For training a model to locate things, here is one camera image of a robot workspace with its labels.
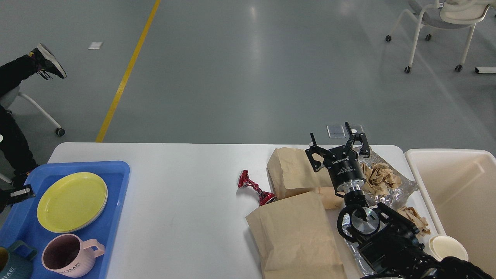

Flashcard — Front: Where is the white wheeled chair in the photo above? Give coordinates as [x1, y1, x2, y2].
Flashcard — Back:
[385, 0, 495, 74]

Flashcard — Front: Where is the white round plate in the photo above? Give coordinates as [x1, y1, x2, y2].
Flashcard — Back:
[60, 194, 108, 234]

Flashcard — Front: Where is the crushed red can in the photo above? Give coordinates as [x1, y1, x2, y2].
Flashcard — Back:
[237, 170, 277, 206]

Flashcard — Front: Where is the crumpled brown paper ball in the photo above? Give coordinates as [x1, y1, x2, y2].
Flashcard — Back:
[361, 163, 402, 196]

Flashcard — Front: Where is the person in dark clothes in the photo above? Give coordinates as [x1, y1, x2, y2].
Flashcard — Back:
[0, 43, 67, 187]

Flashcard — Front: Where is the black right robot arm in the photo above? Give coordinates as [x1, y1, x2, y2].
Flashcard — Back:
[305, 122, 491, 279]

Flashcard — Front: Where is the front crumpled foil sheet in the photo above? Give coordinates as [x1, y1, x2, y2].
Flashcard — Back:
[344, 239, 375, 277]

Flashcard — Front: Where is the white paper cup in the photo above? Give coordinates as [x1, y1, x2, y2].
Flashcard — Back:
[425, 234, 469, 261]

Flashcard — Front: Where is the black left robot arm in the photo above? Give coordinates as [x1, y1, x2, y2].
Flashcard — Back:
[0, 184, 36, 213]

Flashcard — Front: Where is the pink ribbed mug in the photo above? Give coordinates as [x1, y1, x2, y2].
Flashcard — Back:
[41, 234, 106, 278]

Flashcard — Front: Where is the blue plastic tray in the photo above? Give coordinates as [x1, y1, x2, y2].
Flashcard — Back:
[0, 161, 131, 279]

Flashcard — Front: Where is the yellow round plate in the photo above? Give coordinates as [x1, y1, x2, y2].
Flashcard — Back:
[36, 172, 109, 233]

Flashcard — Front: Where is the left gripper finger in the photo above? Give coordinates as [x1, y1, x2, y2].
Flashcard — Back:
[9, 185, 36, 203]

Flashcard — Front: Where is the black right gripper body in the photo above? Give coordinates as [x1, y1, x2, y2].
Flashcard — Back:
[325, 145, 366, 192]

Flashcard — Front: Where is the beige plastic bin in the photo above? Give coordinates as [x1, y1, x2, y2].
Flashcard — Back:
[405, 149, 496, 277]

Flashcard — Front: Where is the dark teal mug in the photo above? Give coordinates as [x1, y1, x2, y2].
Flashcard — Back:
[0, 240, 38, 279]

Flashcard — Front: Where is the brown paper bag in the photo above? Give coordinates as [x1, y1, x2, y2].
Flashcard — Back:
[266, 148, 343, 210]
[246, 192, 346, 279]

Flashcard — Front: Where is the left white chair leg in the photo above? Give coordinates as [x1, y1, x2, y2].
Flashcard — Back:
[0, 86, 65, 137]

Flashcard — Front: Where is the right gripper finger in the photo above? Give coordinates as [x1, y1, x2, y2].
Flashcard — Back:
[342, 122, 370, 158]
[305, 133, 333, 172]

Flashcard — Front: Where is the small crumpled brown paper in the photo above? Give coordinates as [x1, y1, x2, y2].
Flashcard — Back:
[397, 206, 431, 236]

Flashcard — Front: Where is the crumpled aluminium foil sheet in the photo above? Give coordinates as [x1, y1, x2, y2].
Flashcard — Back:
[358, 151, 419, 210]

